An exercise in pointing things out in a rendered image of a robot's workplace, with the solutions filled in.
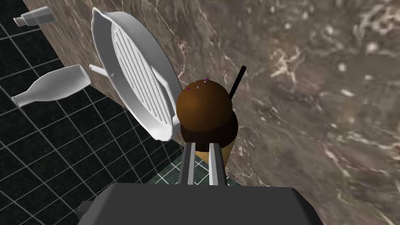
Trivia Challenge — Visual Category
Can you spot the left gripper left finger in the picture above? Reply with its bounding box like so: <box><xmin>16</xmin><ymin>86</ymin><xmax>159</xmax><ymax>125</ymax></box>
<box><xmin>179</xmin><ymin>142</ymin><xmax>196</xmax><ymax>186</ymax></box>

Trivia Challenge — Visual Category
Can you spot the white grill pan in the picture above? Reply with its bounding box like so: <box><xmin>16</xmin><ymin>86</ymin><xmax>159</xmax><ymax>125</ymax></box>
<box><xmin>89</xmin><ymin>7</ymin><xmax>183</xmax><ymax>142</ymax></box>

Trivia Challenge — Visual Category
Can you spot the white bottle with long neck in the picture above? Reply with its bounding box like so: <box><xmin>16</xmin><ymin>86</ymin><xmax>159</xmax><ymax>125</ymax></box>
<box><xmin>11</xmin><ymin>64</ymin><xmax>91</xmax><ymax>108</ymax></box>

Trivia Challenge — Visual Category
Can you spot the brown cupcake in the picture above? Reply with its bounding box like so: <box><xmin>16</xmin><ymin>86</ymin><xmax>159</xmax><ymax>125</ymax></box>
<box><xmin>176</xmin><ymin>79</ymin><xmax>239</xmax><ymax>166</ymax></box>

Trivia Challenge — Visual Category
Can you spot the black stick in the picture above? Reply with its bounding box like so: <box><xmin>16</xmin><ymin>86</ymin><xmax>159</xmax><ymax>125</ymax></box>
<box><xmin>229</xmin><ymin>65</ymin><xmax>247</xmax><ymax>100</ymax></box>

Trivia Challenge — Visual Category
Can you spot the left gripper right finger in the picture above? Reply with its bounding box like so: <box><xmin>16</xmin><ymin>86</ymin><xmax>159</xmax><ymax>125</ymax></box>
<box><xmin>208</xmin><ymin>142</ymin><xmax>228</xmax><ymax>186</ymax></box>

